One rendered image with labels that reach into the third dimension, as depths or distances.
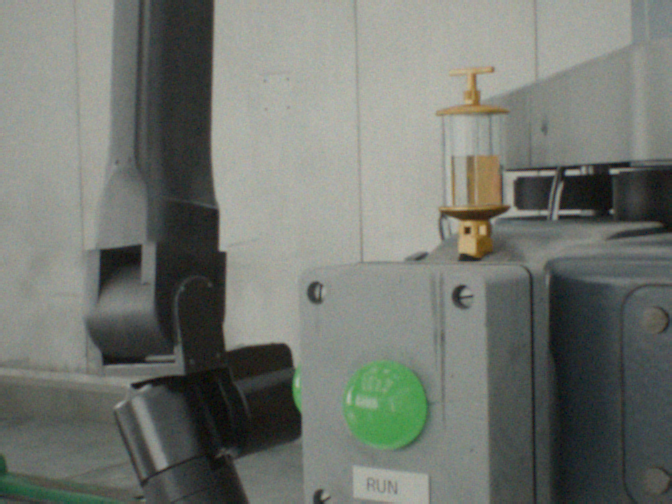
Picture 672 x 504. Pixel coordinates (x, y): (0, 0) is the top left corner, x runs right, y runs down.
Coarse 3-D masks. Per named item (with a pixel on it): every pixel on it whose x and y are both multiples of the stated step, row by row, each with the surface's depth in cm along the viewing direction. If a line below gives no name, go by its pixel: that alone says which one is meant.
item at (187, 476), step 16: (192, 464) 77; (208, 464) 77; (224, 464) 79; (160, 480) 77; (176, 480) 77; (192, 480) 77; (208, 480) 77; (224, 480) 78; (240, 480) 79; (144, 496) 79; (160, 496) 77; (176, 496) 77; (192, 496) 77; (208, 496) 77; (224, 496) 77; (240, 496) 78
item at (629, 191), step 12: (624, 180) 57; (636, 180) 56; (648, 180) 56; (660, 180) 55; (624, 192) 57; (636, 192) 56; (648, 192) 56; (660, 192) 55; (624, 204) 57; (636, 204) 56; (648, 204) 56; (660, 204) 55; (624, 216) 57; (636, 216) 56; (648, 216) 56; (660, 216) 55
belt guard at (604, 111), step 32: (576, 64) 67; (608, 64) 60; (640, 64) 56; (512, 96) 82; (544, 96) 73; (576, 96) 66; (608, 96) 60; (640, 96) 56; (512, 128) 82; (544, 128) 73; (576, 128) 66; (608, 128) 60; (640, 128) 56; (512, 160) 83; (544, 160) 74; (576, 160) 67; (608, 160) 61; (640, 160) 57
